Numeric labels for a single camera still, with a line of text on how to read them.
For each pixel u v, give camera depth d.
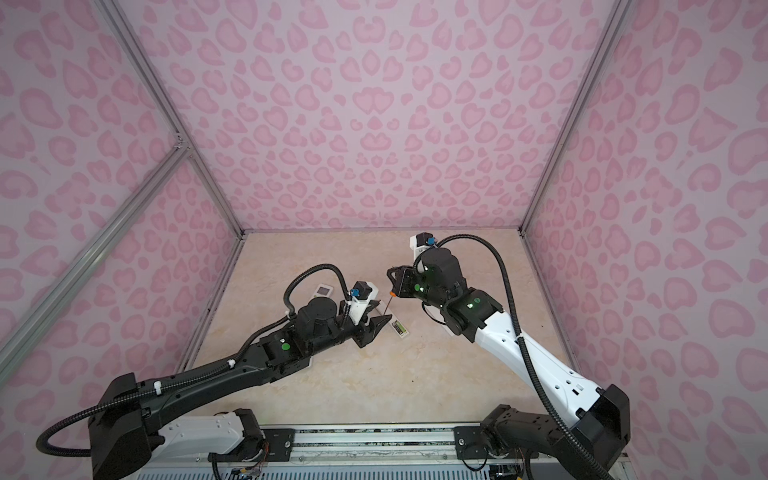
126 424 0.39
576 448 0.35
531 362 0.43
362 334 0.64
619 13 0.69
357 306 0.63
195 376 0.47
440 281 0.53
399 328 0.91
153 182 0.80
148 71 0.77
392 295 0.72
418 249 0.65
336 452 0.72
